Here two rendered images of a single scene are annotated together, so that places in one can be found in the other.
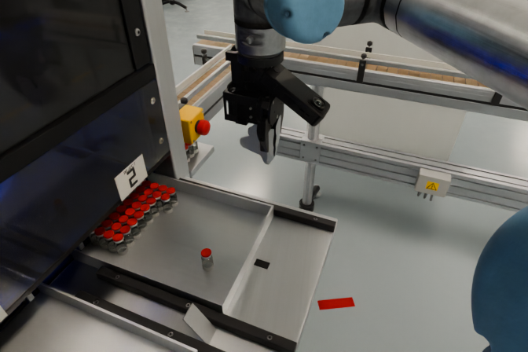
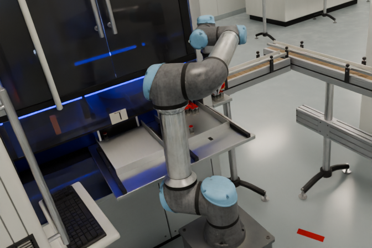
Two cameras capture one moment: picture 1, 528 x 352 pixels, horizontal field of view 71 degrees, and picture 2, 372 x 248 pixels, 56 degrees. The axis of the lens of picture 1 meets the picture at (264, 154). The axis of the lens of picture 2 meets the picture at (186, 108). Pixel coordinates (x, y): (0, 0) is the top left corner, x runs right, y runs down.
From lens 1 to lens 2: 1.15 m
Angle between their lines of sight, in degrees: 38
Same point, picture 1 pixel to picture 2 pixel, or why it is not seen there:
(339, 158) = (341, 136)
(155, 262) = not seen: hidden behind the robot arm
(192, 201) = (204, 114)
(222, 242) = (203, 129)
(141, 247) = not seen: hidden behind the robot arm
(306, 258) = (227, 141)
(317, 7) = (197, 40)
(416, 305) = not seen: outside the picture
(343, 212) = (360, 189)
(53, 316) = (141, 131)
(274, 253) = (218, 137)
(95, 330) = (149, 138)
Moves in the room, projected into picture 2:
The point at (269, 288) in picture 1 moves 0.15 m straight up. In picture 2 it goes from (206, 145) to (202, 117)
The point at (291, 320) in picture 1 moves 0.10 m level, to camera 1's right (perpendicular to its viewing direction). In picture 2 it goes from (204, 154) to (222, 161)
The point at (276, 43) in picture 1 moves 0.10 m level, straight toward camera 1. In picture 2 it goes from (208, 48) to (194, 57)
